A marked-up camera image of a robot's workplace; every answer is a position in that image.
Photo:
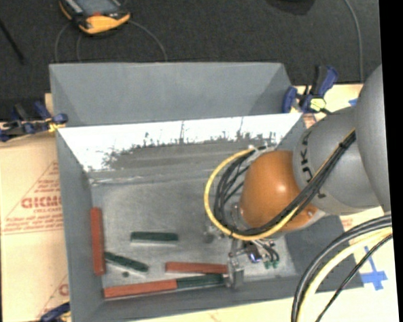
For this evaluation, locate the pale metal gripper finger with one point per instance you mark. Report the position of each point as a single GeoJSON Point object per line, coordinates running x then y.
{"type": "Point", "coordinates": [236, 268]}
{"type": "Point", "coordinates": [235, 283]}

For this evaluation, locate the dark green block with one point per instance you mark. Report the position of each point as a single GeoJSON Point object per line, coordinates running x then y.
{"type": "Point", "coordinates": [154, 236]}
{"type": "Point", "coordinates": [126, 261]}
{"type": "Point", "coordinates": [200, 281]}

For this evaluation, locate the red-brown flat block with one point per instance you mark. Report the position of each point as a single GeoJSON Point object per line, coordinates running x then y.
{"type": "Point", "coordinates": [97, 241]}
{"type": "Point", "coordinates": [139, 289]}
{"type": "Point", "coordinates": [196, 267]}

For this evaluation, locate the grey metal bin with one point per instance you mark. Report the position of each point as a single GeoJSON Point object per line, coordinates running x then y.
{"type": "Point", "coordinates": [156, 91]}

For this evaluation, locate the brown cardboard board red print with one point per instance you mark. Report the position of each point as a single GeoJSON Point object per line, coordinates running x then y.
{"type": "Point", "coordinates": [29, 235]}

